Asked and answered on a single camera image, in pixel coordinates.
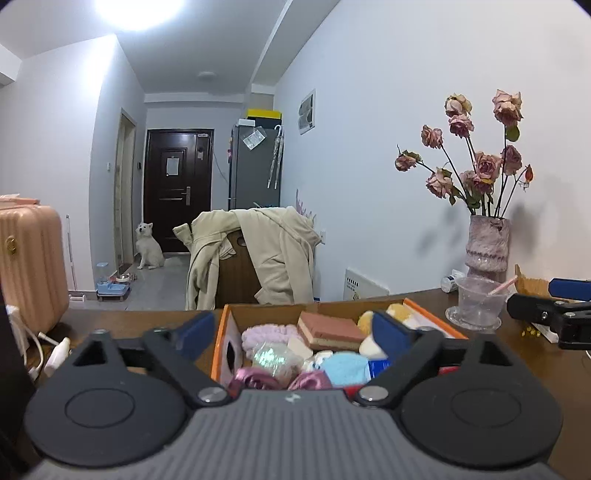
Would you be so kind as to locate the brown paper liners stack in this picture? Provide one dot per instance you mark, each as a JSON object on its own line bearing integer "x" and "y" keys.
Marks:
{"x": 531, "y": 286}

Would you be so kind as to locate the pink folded towel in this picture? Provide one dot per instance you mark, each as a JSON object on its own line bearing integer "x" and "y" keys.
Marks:
{"x": 254, "y": 337}

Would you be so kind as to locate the pink brown layered sponge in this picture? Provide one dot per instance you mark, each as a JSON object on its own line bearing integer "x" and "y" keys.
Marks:
{"x": 322, "y": 332}

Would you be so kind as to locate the wall electrical panel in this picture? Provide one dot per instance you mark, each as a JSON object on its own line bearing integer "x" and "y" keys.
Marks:
{"x": 306, "y": 113}

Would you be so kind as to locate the yellow box on fridge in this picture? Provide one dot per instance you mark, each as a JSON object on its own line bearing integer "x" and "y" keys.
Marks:
{"x": 264, "y": 114}

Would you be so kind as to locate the clear plastic cup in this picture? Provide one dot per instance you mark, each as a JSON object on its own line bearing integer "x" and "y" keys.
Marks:
{"x": 480, "y": 303}

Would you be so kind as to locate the blue white tissue pack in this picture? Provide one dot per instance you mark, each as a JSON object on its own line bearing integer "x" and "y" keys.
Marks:
{"x": 376, "y": 367}

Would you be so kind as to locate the red cardboard box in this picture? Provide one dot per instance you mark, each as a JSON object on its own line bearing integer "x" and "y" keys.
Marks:
{"x": 229, "y": 354}

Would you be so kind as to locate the pink suitcase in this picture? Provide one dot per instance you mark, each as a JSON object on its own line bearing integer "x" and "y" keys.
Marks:
{"x": 33, "y": 273}

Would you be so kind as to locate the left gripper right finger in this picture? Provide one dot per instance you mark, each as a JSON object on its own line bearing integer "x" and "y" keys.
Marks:
{"x": 413, "y": 359}

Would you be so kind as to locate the white charger with cable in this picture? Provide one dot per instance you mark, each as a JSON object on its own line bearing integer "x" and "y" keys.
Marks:
{"x": 41, "y": 354}

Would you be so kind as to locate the dried pink flower bouquet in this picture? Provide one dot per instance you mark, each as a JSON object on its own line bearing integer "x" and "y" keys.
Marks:
{"x": 488, "y": 184}

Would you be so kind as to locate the wooden chair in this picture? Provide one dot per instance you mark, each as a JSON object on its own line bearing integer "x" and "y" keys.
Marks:
{"x": 237, "y": 279}

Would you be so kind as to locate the magenta satin scrunchie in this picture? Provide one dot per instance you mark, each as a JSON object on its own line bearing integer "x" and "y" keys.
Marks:
{"x": 253, "y": 378}

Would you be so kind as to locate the white dog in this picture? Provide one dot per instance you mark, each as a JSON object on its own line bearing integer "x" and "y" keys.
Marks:
{"x": 150, "y": 252}

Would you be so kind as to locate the blue pet feeder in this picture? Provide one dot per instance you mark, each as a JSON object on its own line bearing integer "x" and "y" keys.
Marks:
{"x": 113, "y": 285}

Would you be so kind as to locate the iridescent mesh sponge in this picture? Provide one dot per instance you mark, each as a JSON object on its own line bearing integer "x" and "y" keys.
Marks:
{"x": 278, "y": 360}

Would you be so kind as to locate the pink ceramic vase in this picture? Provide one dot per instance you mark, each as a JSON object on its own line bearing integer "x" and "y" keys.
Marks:
{"x": 487, "y": 249}

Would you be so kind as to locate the yellow white plush toy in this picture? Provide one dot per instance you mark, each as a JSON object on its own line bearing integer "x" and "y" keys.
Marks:
{"x": 395, "y": 317}

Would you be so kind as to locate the beige jacket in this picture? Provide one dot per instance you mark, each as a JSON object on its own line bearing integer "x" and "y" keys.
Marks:
{"x": 281, "y": 245}

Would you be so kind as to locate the dark entrance door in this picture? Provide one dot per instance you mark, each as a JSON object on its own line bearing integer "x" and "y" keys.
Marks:
{"x": 177, "y": 181}

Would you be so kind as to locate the ceiling lamp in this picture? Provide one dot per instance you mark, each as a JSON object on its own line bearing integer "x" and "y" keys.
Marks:
{"x": 137, "y": 15}

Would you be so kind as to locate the white wall heater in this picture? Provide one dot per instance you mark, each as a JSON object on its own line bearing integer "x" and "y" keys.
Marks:
{"x": 358, "y": 287}

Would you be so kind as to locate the grey refrigerator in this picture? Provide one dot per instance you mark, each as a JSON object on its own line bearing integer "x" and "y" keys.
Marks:
{"x": 253, "y": 175}

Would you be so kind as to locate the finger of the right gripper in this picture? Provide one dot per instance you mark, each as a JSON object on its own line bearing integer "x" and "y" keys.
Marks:
{"x": 579, "y": 290}

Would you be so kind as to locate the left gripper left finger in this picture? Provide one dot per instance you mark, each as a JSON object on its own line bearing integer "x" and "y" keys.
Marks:
{"x": 173, "y": 353}

